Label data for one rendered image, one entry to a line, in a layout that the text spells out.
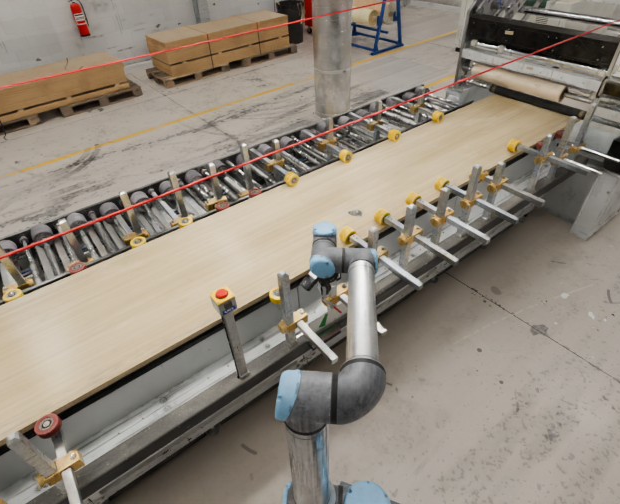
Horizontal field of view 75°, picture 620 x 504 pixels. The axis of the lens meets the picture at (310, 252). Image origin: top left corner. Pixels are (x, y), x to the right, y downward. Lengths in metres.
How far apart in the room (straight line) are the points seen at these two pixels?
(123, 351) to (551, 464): 2.20
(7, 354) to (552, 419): 2.76
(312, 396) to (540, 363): 2.24
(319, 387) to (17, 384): 1.36
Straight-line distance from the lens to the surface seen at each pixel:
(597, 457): 2.84
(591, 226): 4.06
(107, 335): 1.99
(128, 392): 1.97
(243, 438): 2.55
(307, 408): 0.98
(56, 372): 1.97
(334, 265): 1.40
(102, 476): 1.90
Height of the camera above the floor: 2.29
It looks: 41 degrees down
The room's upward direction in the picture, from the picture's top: 3 degrees counter-clockwise
